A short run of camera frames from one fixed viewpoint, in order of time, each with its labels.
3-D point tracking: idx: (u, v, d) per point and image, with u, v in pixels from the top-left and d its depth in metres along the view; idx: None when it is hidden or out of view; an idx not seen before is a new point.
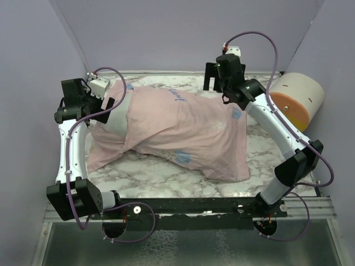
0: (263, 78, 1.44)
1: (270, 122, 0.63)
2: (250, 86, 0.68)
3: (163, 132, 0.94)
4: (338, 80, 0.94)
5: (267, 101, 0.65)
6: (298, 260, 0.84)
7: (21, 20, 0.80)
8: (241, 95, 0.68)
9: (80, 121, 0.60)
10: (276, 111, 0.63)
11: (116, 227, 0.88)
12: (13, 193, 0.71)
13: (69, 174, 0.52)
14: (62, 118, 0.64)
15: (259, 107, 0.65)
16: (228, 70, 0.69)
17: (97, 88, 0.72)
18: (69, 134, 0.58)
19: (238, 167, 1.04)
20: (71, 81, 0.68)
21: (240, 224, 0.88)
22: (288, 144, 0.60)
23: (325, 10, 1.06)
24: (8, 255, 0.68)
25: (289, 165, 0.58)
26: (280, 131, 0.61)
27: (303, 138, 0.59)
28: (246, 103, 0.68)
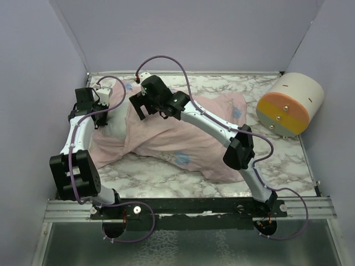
0: (263, 78, 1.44)
1: (202, 122, 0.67)
2: (178, 98, 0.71)
3: (162, 133, 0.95)
4: (338, 80, 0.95)
5: (194, 107, 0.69)
6: (298, 260, 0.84)
7: (20, 20, 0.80)
8: (172, 108, 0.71)
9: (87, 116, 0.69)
10: (204, 112, 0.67)
11: (116, 227, 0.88)
12: (13, 193, 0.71)
13: (72, 147, 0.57)
14: (73, 115, 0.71)
15: (189, 113, 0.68)
16: (155, 91, 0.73)
17: (104, 96, 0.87)
18: (78, 122, 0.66)
19: None
20: (84, 89, 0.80)
21: (240, 224, 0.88)
22: (222, 136, 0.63)
23: (326, 10, 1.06)
24: (8, 255, 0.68)
25: (231, 154, 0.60)
26: (213, 126, 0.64)
27: (233, 126, 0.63)
28: (178, 114, 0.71)
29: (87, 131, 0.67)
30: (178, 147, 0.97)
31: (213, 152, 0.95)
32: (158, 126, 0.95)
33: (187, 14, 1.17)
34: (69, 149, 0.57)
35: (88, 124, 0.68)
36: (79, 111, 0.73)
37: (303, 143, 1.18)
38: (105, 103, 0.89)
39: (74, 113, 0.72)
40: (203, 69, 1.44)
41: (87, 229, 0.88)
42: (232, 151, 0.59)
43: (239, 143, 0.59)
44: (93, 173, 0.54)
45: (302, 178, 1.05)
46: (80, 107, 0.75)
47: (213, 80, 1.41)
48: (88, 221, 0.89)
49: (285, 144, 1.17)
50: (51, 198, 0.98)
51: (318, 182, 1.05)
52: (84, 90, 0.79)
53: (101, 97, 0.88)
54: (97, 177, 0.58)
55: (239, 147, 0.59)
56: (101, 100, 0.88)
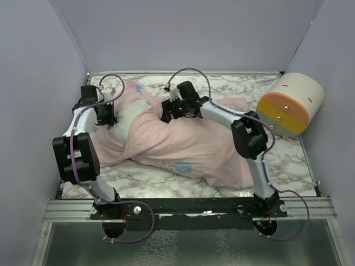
0: (263, 78, 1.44)
1: (214, 114, 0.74)
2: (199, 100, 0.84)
3: (163, 143, 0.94)
4: (338, 80, 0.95)
5: (211, 103, 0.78)
6: (298, 260, 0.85)
7: (20, 21, 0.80)
8: (196, 108, 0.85)
9: (91, 107, 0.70)
10: (217, 105, 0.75)
11: (115, 227, 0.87)
12: (13, 193, 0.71)
13: (74, 130, 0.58)
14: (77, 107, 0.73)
15: (206, 107, 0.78)
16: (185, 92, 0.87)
17: (106, 92, 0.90)
18: (81, 111, 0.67)
19: (242, 174, 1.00)
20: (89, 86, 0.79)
21: (241, 224, 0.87)
22: (229, 121, 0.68)
23: (326, 10, 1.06)
24: (8, 255, 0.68)
25: (237, 136, 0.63)
26: (221, 114, 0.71)
27: (237, 112, 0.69)
28: (199, 113, 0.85)
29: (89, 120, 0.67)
30: (179, 155, 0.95)
31: (213, 164, 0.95)
32: (160, 135, 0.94)
33: (187, 13, 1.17)
34: (71, 132, 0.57)
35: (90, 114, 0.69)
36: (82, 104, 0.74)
37: (303, 143, 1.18)
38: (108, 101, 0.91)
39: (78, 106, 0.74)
40: (203, 70, 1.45)
41: (87, 230, 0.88)
42: (238, 133, 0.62)
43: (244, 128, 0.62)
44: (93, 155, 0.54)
45: (302, 178, 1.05)
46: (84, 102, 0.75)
47: (213, 80, 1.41)
48: (88, 221, 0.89)
49: (285, 144, 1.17)
50: (51, 198, 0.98)
51: (318, 182, 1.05)
52: (88, 87, 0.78)
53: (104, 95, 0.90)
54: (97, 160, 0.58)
55: (244, 131, 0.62)
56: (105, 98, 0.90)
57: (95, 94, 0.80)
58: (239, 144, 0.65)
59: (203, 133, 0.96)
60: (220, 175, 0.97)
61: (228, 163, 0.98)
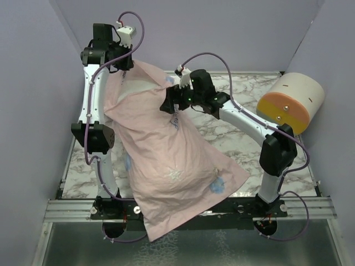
0: (263, 78, 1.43)
1: (240, 120, 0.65)
2: (218, 97, 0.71)
3: (132, 132, 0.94)
4: (338, 80, 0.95)
5: (233, 105, 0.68)
6: (298, 260, 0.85)
7: (20, 20, 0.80)
8: (212, 107, 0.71)
9: (103, 66, 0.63)
10: (243, 109, 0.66)
11: (116, 227, 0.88)
12: (13, 193, 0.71)
13: (90, 117, 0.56)
14: (87, 59, 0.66)
15: (227, 110, 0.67)
16: (201, 86, 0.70)
17: (123, 36, 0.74)
18: (92, 79, 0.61)
19: (156, 222, 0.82)
20: (102, 25, 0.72)
21: (241, 224, 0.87)
22: (258, 133, 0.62)
23: (326, 10, 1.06)
24: (8, 254, 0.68)
25: (267, 153, 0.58)
26: (249, 123, 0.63)
27: (270, 124, 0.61)
28: (218, 112, 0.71)
29: (102, 89, 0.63)
30: (132, 152, 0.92)
31: (141, 188, 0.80)
32: (136, 124, 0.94)
33: (187, 14, 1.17)
34: (86, 119, 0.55)
35: (102, 80, 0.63)
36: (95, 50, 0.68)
37: (303, 143, 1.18)
38: (127, 45, 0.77)
39: (87, 55, 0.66)
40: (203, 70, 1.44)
41: (87, 230, 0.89)
42: (270, 150, 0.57)
43: (278, 145, 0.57)
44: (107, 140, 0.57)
45: (302, 178, 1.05)
46: (97, 46, 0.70)
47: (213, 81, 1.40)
48: (89, 221, 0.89)
49: None
50: (51, 198, 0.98)
51: (318, 182, 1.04)
52: (103, 26, 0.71)
53: (120, 37, 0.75)
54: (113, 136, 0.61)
55: (277, 147, 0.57)
56: (123, 42, 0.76)
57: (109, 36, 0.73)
58: (268, 159, 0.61)
59: (161, 158, 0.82)
60: (150, 208, 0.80)
61: (168, 200, 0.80)
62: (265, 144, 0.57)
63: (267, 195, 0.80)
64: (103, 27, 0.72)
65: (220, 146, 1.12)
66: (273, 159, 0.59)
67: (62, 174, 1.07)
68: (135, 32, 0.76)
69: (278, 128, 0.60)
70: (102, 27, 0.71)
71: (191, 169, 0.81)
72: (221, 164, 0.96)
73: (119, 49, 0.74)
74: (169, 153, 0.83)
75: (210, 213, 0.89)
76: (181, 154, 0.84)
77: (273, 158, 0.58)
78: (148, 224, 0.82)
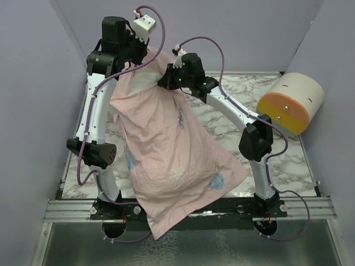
0: (263, 78, 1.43)
1: (227, 108, 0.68)
2: (208, 82, 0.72)
3: (135, 130, 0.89)
4: (338, 78, 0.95)
5: (220, 92, 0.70)
6: (298, 260, 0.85)
7: (20, 20, 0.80)
8: (201, 91, 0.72)
9: (108, 80, 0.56)
10: (228, 97, 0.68)
11: (116, 227, 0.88)
12: (13, 193, 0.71)
13: (86, 136, 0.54)
14: (92, 70, 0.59)
15: (214, 97, 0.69)
16: (192, 70, 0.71)
17: (141, 31, 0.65)
18: (94, 93, 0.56)
19: (159, 220, 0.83)
20: (112, 23, 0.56)
21: (241, 224, 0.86)
22: (240, 122, 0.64)
23: (326, 11, 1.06)
24: (8, 254, 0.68)
25: (244, 139, 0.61)
26: (233, 111, 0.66)
27: (252, 113, 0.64)
28: (204, 97, 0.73)
29: (105, 104, 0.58)
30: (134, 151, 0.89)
31: (144, 189, 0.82)
32: (142, 121, 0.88)
33: (187, 13, 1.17)
34: (83, 138, 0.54)
35: (107, 94, 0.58)
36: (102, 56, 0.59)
37: (303, 143, 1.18)
38: (143, 39, 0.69)
39: (93, 61, 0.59)
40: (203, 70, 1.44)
41: (87, 230, 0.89)
42: (248, 137, 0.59)
43: (256, 133, 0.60)
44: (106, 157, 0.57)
45: (302, 178, 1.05)
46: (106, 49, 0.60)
47: None
48: (89, 221, 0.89)
49: (285, 144, 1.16)
50: (51, 198, 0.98)
51: (318, 182, 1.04)
52: (112, 25, 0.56)
53: (137, 30, 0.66)
54: (112, 152, 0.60)
55: (255, 135, 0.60)
56: (139, 35, 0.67)
57: (120, 35, 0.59)
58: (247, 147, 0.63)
59: (166, 159, 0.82)
60: (152, 206, 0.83)
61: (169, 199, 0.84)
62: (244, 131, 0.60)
63: (259, 190, 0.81)
64: (115, 26, 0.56)
65: None
66: (250, 147, 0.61)
67: (62, 174, 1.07)
68: (154, 27, 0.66)
69: (258, 117, 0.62)
70: (114, 29, 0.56)
71: (193, 169, 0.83)
72: (221, 160, 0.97)
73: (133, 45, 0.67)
74: (176, 154, 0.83)
75: (211, 213, 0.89)
76: (184, 154, 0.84)
77: (251, 146, 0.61)
78: (152, 222, 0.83)
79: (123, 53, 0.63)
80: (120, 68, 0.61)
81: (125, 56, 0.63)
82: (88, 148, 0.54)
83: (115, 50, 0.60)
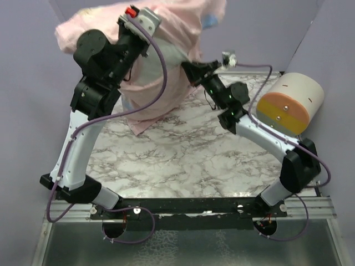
0: (262, 77, 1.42)
1: (260, 136, 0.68)
2: (238, 112, 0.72)
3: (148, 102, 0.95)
4: (338, 77, 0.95)
5: (249, 119, 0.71)
6: (298, 260, 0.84)
7: (20, 19, 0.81)
8: (229, 122, 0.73)
9: (87, 126, 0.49)
10: (260, 123, 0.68)
11: (116, 227, 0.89)
12: (12, 191, 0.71)
13: (59, 180, 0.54)
14: (75, 105, 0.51)
15: (244, 125, 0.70)
16: (233, 105, 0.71)
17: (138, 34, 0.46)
18: (71, 139, 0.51)
19: (137, 125, 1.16)
20: (85, 59, 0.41)
21: (240, 223, 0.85)
22: (278, 148, 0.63)
23: (325, 10, 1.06)
24: (8, 252, 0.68)
25: (288, 169, 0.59)
26: (268, 138, 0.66)
27: (290, 139, 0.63)
28: (233, 127, 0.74)
29: (85, 147, 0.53)
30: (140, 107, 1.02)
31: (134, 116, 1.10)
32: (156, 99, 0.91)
33: None
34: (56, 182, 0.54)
35: (87, 137, 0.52)
36: (89, 91, 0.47)
37: None
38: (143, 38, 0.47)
39: (79, 96, 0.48)
40: None
41: (87, 229, 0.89)
42: (290, 167, 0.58)
43: (298, 162, 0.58)
44: (80, 198, 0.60)
45: None
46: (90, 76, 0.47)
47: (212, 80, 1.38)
48: (89, 221, 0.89)
49: None
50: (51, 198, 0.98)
51: (318, 182, 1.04)
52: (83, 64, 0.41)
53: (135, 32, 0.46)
54: (89, 190, 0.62)
55: (298, 164, 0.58)
56: (138, 34, 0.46)
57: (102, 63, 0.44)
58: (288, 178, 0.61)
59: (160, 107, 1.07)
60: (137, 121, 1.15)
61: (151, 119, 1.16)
62: (286, 160, 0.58)
63: (267, 197, 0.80)
64: (89, 62, 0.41)
65: (220, 146, 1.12)
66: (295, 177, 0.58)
67: None
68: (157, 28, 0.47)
69: (298, 143, 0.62)
70: (90, 67, 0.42)
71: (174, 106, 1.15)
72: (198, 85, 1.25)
73: (131, 54, 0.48)
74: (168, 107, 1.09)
75: (211, 213, 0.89)
76: (173, 103, 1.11)
77: (294, 175, 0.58)
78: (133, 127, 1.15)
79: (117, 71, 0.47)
80: (111, 102, 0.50)
81: (120, 76, 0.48)
82: (61, 191, 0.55)
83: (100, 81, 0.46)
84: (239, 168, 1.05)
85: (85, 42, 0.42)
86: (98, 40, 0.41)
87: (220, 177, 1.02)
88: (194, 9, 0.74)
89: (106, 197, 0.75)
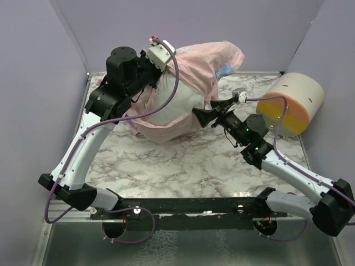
0: (263, 78, 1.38)
1: (289, 175, 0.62)
2: (260, 146, 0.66)
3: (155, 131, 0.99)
4: (338, 77, 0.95)
5: (277, 155, 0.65)
6: (298, 260, 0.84)
7: (21, 18, 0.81)
8: (253, 157, 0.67)
9: (101, 124, 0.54)
10: (289, 161, 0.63)
11: (116, 227, 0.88)
12: (13, 189, 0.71)
13: (60, 178, 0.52)
14: (90, 107, 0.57)
15: (272, 162, 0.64)
16: (253, 137, 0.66)
17: (155, 58, 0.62)
18: (83, 135, 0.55)
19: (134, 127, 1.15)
20: (117, 62, 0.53)
21: (240, 224, 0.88)
22: (311, 190, 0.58)
23: (324, 10, 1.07)
24: (8, 251, 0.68)
25: (323, 213, 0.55)
26: (299, 178, 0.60)
27: (324, 181, 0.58)
28: (259, 162, 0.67)
29: (92, 147, 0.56)
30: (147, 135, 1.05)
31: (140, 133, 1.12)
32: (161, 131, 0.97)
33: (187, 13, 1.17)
34: (56, 180, 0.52)
35: (97, 137, 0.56)
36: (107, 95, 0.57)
37: (303, 143, 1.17)
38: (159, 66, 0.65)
39: (95, 100, 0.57)
40: None
41: (89, 229, 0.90)
42: (328, 211, 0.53)
43: (335, 205, 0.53)
44: (77, 203, 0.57)
45: None
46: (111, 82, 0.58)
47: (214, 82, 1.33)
48: (89, 221, 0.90)
49: (285, 144, 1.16)
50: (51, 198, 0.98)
51: None
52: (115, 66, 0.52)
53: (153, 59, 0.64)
54: (86, 197, 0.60)
55: (334, 208, 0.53)
56: (155, 62, 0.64)
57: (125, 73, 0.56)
58: (322, 220, 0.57)
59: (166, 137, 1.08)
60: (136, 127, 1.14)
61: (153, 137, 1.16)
62: (321, 205, 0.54)
63: (274, 205, 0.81)
64: (119, 66, 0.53)
65: (220, 146, 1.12)
66: (331, 221, 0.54)
67: None
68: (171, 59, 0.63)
69: (333, 185, 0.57)
70: (118, 71, 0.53)
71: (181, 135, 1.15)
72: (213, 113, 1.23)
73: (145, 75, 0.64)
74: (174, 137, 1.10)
75: (211, 213, 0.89)
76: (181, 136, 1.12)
77: (331, 220, 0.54)
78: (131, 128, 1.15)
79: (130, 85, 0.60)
80: (122, 110, 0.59)
81: (132, 90, 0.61)
82: (59, 192, 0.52)
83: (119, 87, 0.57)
84: (239, 168, 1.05)
85: (119, 53, 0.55)
86: (130, 54, 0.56)
87: (220, 177, 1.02)
88: (206, 55, 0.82)
89: (106, 198, 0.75)
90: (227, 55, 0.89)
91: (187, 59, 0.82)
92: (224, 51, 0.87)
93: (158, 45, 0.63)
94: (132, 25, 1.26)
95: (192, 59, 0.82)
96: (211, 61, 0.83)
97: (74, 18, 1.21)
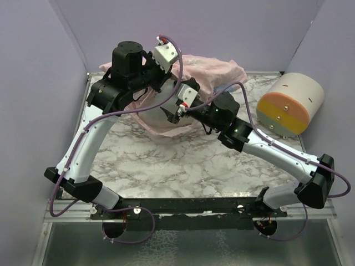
0: (263, 78, 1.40)
1: (274, 155, 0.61)
2: (238, 127, 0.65)
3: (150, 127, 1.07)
4: (338, 77, 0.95)
5: (258, 137, 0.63)
6: (298, 260, 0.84)
7: (21, 18, 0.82)
8: (233, 140, 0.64)
9: (103, 117, 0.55)
10: (273, 142, 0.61)
11: (116, 227, 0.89)
12: (13, 188, 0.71)
13: (65, 172, 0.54)
14: (91, 99, 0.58)
15: (255, 144, 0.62)
16: (228, 118, 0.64)
17: (162, 59, 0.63)
18: (85, 128, 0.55)
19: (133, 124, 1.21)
20: (123, 55, 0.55)
21: (240, 224, 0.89)
22: (300, 170, 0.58)
23: (324, 10, 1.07)
24: (8, 250, 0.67)
25: (313, 192, 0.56)
26: (287, 159, 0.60)
27: (312, 159, 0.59)
28: (240, 145, 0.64)
29: (95, 140, 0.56)
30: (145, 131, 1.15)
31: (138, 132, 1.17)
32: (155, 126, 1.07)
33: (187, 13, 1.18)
34: (61, 173, 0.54)
35: (100, 130, 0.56)
36: (108, 87, 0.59)
37: (303, 143, 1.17)
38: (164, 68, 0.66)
39: (95, 92, 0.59)
40: None
41: (88, 229, 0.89)
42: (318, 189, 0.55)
43: (324, 182, 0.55)
44: (82, 195, 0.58)
45: None
46: (115, 76, 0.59)
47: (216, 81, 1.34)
48: (88, 221, 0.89)
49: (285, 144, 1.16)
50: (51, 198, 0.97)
51: None
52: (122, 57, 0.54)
53: (159, 59, 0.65)
54: (92, 190, 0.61)
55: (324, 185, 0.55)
56: (160, 62, 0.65)
57: (130, 66, 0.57)
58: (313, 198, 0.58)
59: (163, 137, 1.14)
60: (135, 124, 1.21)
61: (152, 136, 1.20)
62: (313, 184, 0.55)
63: (273, 204, 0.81)
64: (125, 58, 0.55)
65: (220, 146, 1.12)
66: (321, 195, 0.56)
67: None
68: (176, 58, 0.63)
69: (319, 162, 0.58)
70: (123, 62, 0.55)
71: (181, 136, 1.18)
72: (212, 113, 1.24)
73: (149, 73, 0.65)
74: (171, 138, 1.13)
75: (210, 213, 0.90)
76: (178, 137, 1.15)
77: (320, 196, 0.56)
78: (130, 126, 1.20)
79: (133, 83, 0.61)
80: (124, 103, 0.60)
81: (135, 86, 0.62)
82: (65, 184, 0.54)
83: (122, 81, 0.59)
84: (239, 168, 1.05)
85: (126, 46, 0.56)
86: (136, 47, 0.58)
87: (220, 177, 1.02)
88: (209, 75, 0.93)
89: (105, 199, 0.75)
90: (231, 75, 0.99)
91: (191, 71, 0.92)
92: (228, 74, 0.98)
93: (166, 44, 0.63)
94: (132, 25, 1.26)
95: (195, 72, 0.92)
96: (212, 81, 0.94)
97: (74, 18, 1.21)
